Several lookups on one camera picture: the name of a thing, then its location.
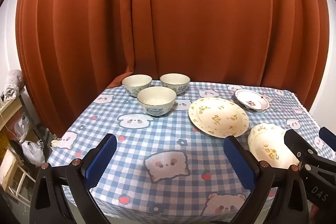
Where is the grey rolled cloth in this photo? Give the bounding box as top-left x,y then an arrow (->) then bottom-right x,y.
2,70 -> 24,101

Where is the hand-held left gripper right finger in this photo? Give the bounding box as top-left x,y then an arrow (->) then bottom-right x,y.
223,135 -> 313,224

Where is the large cream floral plate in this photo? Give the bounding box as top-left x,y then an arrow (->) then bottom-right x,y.
188,97 -> 249,138

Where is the blue checked animal print tablecloth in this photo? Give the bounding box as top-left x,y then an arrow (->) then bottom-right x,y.
47,79 -> 336,218

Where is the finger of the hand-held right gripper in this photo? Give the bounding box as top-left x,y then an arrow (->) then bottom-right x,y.
318,127 -> 336,152
283,129 -> 319,164

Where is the white plate red pattern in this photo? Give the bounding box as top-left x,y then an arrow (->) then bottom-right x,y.
234,89 -> 270,112

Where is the scalloped yellow floral plate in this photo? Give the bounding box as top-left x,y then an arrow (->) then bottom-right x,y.
247,123 -> 301,169

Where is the storage shelf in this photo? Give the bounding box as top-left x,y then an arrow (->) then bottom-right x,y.
0,84 -> 51,199

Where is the clear plastic bag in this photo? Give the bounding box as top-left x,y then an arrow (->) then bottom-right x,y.
14,112 -> 33,140

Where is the white plastic bag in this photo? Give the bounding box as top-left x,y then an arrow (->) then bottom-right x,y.
21,140 -> 46,165

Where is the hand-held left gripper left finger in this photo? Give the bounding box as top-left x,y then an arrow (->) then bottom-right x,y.
29,133 -> 118,224

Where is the white bowl blue floral pattern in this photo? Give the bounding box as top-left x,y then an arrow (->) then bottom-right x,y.
137,86 -> 177,118
122,75 -> 153,98
160,73 -> 191,96

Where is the rust orange curtain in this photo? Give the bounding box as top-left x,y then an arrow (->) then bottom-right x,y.
15,0 -> 330,136

